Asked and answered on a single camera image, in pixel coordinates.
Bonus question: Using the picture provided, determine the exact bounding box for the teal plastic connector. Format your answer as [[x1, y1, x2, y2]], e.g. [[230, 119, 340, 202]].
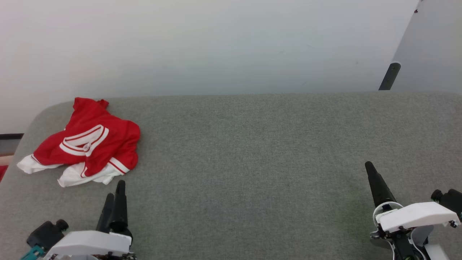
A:
[[21, 246, 44, 260]]

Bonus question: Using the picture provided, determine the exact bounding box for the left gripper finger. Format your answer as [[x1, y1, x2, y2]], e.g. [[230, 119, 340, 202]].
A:
[[96, 193, 115, 233], [109, 180, 129, 233]]

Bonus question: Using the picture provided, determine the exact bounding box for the red and white shirt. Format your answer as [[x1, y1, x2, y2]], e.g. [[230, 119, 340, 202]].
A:
[[17, 97, 141, 188]]

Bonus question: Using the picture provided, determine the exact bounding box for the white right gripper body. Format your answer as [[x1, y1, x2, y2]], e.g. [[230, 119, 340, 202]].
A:
[[369, 201, 461, 260]]

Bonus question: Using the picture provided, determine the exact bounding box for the black slanted bar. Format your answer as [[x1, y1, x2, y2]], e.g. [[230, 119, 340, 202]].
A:
[[378, 62, 402, 91]]

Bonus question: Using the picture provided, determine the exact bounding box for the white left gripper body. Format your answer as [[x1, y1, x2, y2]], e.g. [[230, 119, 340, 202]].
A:
[[43, 221, 137, 260]]

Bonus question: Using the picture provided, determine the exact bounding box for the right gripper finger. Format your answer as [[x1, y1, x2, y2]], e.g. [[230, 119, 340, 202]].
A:
[[365, 161, 397, 208]]

